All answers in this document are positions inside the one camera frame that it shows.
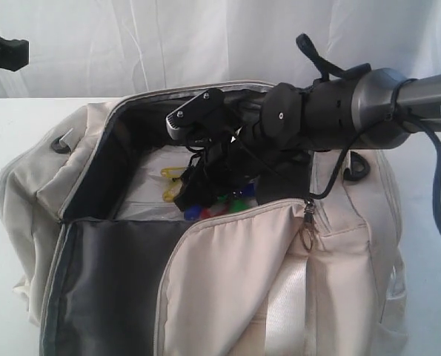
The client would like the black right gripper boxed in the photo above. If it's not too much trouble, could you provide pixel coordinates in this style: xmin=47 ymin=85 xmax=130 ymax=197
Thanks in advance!
xmin=173 ymin=141 xmax=265 ymax=211

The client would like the cream fabric duffel bag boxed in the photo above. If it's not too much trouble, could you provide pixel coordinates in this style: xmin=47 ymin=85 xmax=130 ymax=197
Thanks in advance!
xmin=0 ymin=87 xmax=408 ymax=355

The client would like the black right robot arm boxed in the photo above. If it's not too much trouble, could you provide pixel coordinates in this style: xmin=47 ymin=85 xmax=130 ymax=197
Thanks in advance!
xmin=166 ymin=68 xmax=441 ymax=211

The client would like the clear plastic bag with label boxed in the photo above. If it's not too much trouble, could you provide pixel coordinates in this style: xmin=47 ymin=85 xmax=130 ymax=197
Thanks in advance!
xmin=114 ymin=146 xmax=260 ymax=223

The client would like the red key tag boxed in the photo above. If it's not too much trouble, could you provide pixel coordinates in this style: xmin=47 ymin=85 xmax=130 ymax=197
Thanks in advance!
xmin=199 ymin=208 xmax=215 ymax=220

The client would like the blue key tag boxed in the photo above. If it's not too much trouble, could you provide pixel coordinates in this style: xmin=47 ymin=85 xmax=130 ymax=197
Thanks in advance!
xmin=183 ymin=205 xmax=202 ymax=221

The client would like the yellow key tag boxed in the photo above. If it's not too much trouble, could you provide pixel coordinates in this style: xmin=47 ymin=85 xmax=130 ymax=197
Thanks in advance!
xmin=160 ymin=167 xmax=186 ymax=202

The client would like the green key tag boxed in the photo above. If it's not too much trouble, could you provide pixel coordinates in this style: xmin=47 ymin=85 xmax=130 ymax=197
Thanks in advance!
xmin=216 ymin=193 xmax=249 ymax=215

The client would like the white backdrop curtain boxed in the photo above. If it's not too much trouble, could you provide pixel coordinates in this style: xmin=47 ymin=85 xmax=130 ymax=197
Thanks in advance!
xmin=0 ymin=1 xmax=441 ymax=98

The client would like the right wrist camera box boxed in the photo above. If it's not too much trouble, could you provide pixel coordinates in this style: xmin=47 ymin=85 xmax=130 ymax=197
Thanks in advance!
xmin=166 ymin=88 xmax=225 ymax=141

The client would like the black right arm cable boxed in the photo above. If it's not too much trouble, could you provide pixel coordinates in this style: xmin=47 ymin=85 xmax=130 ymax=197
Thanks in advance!
xmin=186 ymin=33 xmax=441 ymax=249

